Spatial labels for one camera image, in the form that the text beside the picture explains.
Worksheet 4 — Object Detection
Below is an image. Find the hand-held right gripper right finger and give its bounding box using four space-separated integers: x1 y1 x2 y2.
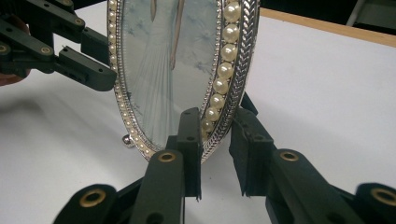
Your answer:
228 106 365 224

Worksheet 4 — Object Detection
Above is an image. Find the black frying pan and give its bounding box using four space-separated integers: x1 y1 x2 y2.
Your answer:
106 0 261 164

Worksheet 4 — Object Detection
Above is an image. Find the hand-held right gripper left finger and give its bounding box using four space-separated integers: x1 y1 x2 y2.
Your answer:
129 106 204 224

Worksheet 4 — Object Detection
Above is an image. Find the white metal stand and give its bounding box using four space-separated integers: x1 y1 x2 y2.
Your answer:
346 0 396 31

